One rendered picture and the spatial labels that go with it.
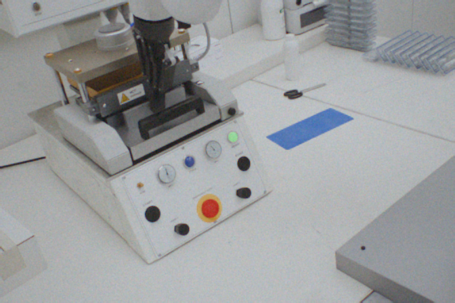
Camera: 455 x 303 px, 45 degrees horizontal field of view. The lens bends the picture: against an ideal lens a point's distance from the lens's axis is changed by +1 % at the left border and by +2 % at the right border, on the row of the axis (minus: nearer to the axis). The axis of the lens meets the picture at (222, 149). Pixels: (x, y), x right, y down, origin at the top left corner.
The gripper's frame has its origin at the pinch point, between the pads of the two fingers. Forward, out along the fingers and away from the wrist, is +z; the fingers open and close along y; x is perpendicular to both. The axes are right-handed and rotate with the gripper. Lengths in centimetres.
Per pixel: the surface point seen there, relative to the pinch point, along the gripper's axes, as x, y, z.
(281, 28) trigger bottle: 78, -41, 35
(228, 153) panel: 9.8, 12.9, 12.1
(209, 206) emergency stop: 0.1, 19.3, 17.1
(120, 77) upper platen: -3.3, -9.3, -0.2
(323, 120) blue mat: 48, 8, 26
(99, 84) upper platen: -8.0, -9.7, 0.0
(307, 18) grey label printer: 87, -37, 33
